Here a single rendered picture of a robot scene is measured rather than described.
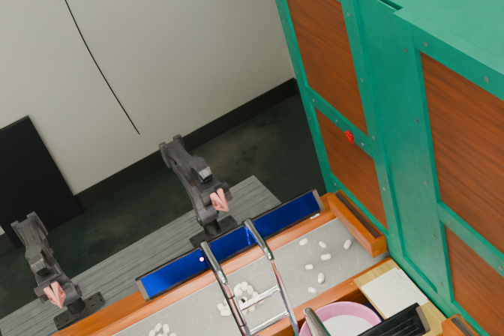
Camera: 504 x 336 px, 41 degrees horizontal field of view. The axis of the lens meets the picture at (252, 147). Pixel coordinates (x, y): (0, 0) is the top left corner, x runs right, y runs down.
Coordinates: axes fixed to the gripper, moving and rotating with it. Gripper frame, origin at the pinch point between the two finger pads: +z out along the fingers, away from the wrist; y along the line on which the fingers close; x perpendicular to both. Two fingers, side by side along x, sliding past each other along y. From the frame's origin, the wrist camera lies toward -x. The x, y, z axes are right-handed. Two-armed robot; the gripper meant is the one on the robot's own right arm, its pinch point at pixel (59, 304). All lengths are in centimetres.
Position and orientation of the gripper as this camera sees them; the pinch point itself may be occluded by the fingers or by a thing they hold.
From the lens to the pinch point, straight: 222.2
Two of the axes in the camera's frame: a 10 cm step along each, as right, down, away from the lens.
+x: 2.6, 7.7, 5.9
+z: 4.7, 4.3, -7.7
